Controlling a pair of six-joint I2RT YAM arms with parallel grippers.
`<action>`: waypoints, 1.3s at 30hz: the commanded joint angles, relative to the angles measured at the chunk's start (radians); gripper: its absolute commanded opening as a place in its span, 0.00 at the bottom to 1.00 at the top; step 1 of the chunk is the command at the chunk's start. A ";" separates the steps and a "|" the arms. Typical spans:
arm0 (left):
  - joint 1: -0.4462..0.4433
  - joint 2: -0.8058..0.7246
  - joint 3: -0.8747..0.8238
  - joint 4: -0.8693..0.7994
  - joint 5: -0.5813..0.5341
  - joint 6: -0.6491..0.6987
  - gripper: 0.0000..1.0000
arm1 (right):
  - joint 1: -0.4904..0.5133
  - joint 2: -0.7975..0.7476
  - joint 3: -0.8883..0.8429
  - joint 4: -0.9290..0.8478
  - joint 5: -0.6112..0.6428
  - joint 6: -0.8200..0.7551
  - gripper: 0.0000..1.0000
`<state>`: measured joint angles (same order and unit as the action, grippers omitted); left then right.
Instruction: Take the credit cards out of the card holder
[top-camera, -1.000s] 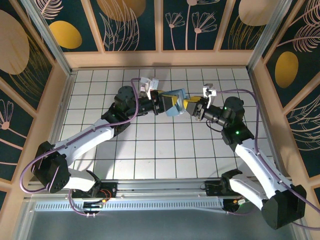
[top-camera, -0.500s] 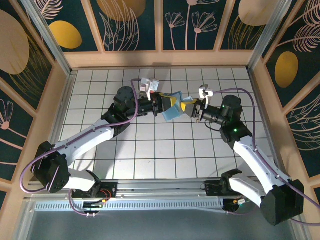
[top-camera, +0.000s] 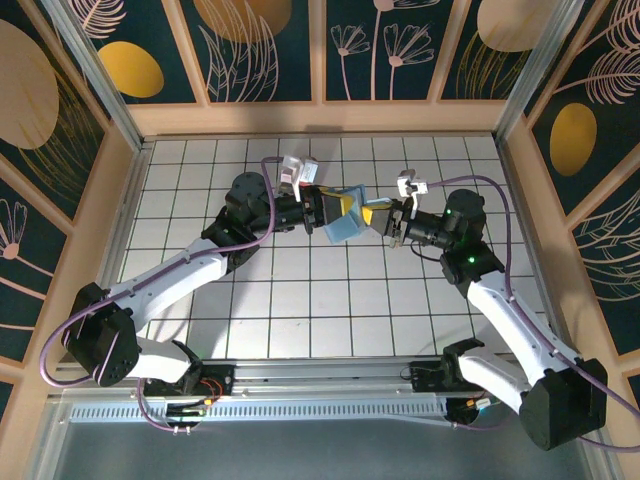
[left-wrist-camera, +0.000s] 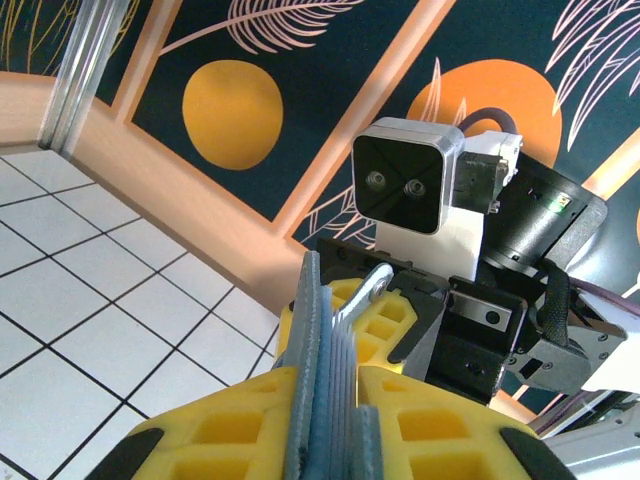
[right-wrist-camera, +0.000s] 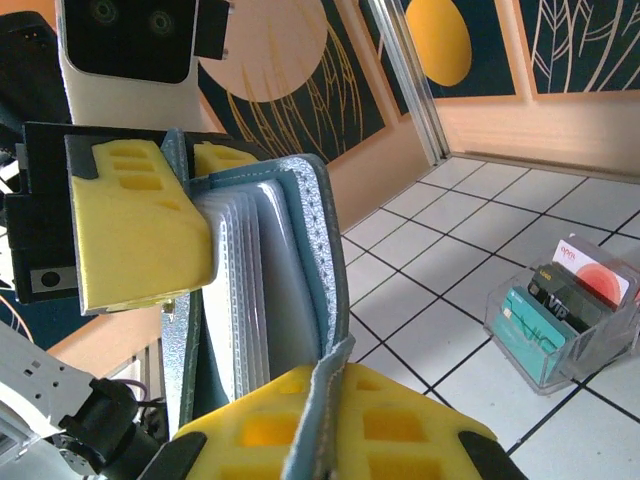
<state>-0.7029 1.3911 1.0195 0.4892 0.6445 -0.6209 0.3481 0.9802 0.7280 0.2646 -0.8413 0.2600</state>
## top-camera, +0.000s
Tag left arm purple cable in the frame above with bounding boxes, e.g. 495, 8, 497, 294
38, 155, 277, 435

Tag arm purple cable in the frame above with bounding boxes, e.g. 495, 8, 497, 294
38, 155, 277, 435
427, 174, 640, 454

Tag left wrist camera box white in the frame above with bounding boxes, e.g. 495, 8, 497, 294
279, 153, 322, 202

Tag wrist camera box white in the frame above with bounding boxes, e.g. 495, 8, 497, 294
279, 153, 322, 202
395, 168, 431, 207

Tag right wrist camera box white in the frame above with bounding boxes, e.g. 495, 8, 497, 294
395, 168, 431, 207

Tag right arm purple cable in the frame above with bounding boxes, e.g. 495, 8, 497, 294
427, 174, 640, 454

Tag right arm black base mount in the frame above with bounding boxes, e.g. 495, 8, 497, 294
399, 359, 501, 394

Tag aluminium frame rail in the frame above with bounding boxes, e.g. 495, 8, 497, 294
48, 353, 595, 401

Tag small circuit board with wires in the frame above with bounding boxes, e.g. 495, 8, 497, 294
166, 395, 222, 424
447, 394, 505, 427

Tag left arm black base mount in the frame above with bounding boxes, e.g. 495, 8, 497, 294
143, 363, 236, 399

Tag aluminium corner post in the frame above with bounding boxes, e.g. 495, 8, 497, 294
42, 0, 154, 151
492, 0, 586, 146

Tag perforated metal cable tray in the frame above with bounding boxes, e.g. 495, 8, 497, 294
69, 402, 451, 426

